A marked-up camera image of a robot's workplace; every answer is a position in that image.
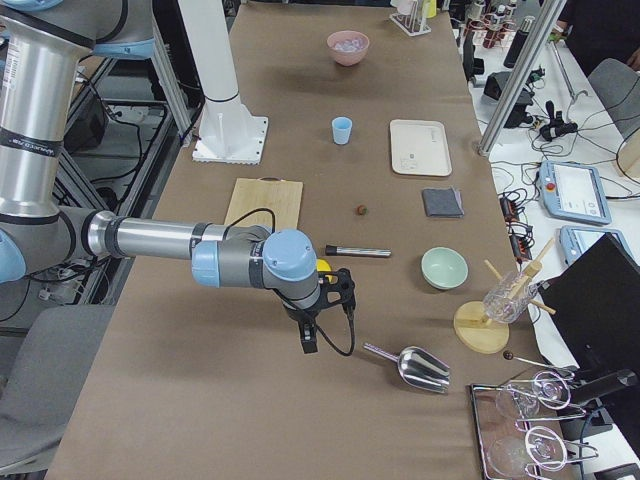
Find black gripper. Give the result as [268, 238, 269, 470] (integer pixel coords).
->
[283, 268, 356, 354]

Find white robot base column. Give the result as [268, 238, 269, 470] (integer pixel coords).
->
[178, 0, 268, 165]

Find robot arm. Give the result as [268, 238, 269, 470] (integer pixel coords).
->
[1, 1, 356, 353]

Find steel ice scoop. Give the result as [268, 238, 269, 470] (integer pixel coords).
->
[363, 343, 451, 394]

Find wooden cup tree stand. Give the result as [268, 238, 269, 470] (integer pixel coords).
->
[454, 238, 556, 354]

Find light blue plastic cup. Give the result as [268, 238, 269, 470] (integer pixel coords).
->
[331, 116, 353, 145]

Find pink bowl of ice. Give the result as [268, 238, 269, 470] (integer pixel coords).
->
[326, 30, 370, 66]

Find yellow lemon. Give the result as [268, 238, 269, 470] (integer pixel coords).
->
[316, 258, 332, 273]

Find red strawberry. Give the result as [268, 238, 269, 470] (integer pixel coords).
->
[355, 204, 368, 216]

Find wooden cutting board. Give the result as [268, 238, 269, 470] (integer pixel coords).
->
[224, 178, 304, 231]

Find light green bowl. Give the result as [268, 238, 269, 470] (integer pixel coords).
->
[421, 246, 469, 290]

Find grey folded cloth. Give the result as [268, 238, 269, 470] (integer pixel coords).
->
[421, 187, 464, 218]

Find clear glass on stand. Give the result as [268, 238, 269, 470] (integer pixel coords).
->
[482, 272, 537, 324]

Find cream plastic tray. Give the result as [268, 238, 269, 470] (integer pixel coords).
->
[389, 119, 452, 177]

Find wine glass rack tray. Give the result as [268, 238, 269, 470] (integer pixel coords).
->
[469, 369, 599, 479]

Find black monitor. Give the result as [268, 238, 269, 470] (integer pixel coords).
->
[541, 233, 639, 374]

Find white wire cup rack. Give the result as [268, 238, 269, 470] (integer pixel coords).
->
[389, 0, 431, 37]

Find aluminium frame post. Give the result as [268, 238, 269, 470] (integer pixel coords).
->
[477, 0, 566, 157]

